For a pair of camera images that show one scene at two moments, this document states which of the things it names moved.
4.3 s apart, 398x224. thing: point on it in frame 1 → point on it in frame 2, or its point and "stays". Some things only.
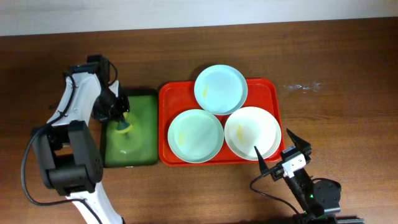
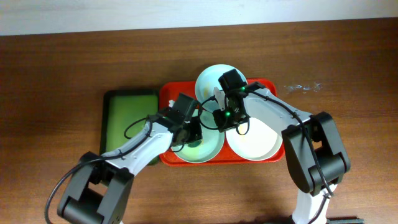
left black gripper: [116, 109] → [193, 134]
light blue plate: [221, 89] stays
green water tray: [139, 147] stays
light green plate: [195, 135] stays
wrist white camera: [292, 163] → [220, 97]
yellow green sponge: [124, 126] → [194, 144]
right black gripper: [304, 147] → [222, 126]
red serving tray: [176, 97] stays
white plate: [250, 127] stays
